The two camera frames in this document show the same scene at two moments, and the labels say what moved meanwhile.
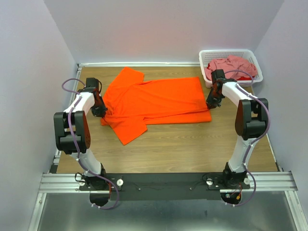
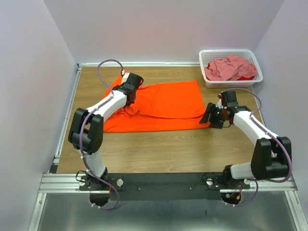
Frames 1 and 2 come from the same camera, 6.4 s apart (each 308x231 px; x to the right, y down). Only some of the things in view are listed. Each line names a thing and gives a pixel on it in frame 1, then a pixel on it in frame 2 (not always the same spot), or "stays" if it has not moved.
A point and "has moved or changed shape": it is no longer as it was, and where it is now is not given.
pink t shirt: (231, 63) stays
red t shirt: (245, 78) stays
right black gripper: (210, 102) to (211, 108)
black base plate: (162, 186) stays
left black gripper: (101, 112) to (130, 104)
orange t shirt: (131, 103) has moved or changed shape
